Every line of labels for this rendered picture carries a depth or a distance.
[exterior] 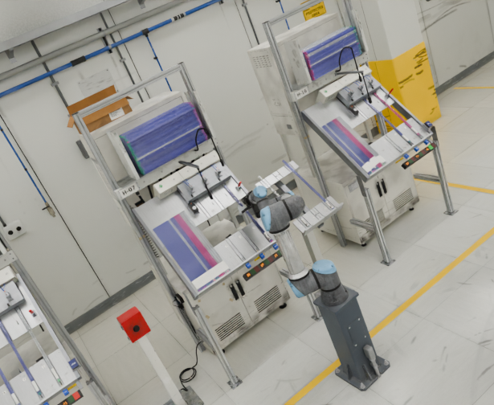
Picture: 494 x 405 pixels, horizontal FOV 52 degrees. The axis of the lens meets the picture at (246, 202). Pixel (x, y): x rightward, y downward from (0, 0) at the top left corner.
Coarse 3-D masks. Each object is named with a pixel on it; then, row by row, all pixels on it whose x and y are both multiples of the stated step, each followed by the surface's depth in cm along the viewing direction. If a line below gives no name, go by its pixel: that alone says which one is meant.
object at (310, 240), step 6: (300, 216) 338; (312, 234) 347; (306, 240) 348; (312, 240) 347; (312, 246) 348; (318, 246) 351; (312, 252) 350; (318, 252) 352; (312, 258) 355; (318, 258) 353; (318, 294) 374
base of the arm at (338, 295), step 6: (336, 288) 267; (342, 288) 270; (324, 294) 270; (330, 294) 268; (336, 294) 268; (342, 294) 269; (348, 294) 272; (324, 300) 272; (330, 300) 269; (336, 300) 268; (342, 300) 268
